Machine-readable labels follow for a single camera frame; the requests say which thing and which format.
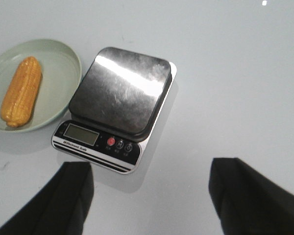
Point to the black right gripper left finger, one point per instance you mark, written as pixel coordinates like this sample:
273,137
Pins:
60,207

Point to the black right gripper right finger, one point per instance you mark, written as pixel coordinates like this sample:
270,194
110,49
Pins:
248,203

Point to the orange corn cob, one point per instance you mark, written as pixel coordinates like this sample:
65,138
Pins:
18,102

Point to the black silver kitchen scale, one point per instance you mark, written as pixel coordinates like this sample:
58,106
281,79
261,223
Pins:
115,108

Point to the light green plate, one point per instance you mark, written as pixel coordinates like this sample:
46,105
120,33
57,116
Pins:
61,74

